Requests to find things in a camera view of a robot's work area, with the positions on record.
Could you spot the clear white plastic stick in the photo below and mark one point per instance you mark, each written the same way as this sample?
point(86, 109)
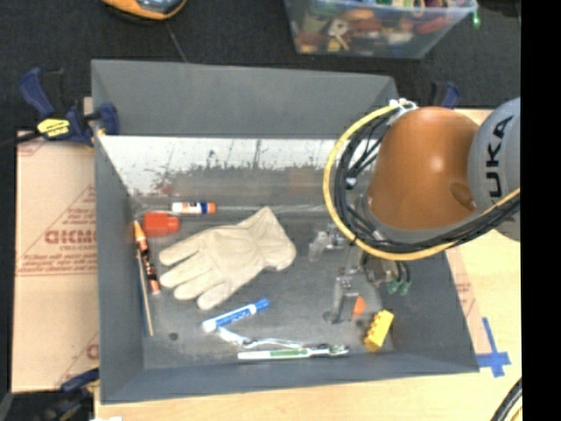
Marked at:
point(232, 337)

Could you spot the cream leather work glove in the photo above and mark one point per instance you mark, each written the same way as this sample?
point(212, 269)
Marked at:
point(236, 252)

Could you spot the grey metal bin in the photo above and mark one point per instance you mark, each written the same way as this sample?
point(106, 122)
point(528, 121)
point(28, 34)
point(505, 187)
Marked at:
point(245, 103)

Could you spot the orange-red plastic bottle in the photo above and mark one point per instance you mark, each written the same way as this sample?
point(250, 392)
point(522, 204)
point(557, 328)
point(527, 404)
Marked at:
point(160, 224)

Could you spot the yellow toy brick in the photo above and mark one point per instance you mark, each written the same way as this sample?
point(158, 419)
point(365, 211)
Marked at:
point(379, 329)

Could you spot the brown cardboard board, red print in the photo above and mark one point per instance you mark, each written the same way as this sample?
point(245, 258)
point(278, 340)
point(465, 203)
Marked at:
point(52, 287)

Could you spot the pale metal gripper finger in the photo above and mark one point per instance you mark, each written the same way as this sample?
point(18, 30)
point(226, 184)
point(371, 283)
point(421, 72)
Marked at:
point(344, 298)
point(323, 241)

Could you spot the blue and white marker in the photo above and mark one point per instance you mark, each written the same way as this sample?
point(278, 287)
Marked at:
point(236, 315)

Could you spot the orange and black marker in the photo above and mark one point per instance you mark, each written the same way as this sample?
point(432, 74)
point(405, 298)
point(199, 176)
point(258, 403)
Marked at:
point(146, 259)

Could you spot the thin wooden stick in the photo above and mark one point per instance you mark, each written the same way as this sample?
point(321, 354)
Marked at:
point(146, 305)

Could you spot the small orange object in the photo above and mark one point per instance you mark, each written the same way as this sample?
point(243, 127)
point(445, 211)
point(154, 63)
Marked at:
point(359, 306)

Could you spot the green and white toothbrush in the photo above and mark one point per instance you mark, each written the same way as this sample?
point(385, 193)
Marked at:
point(285, 353)

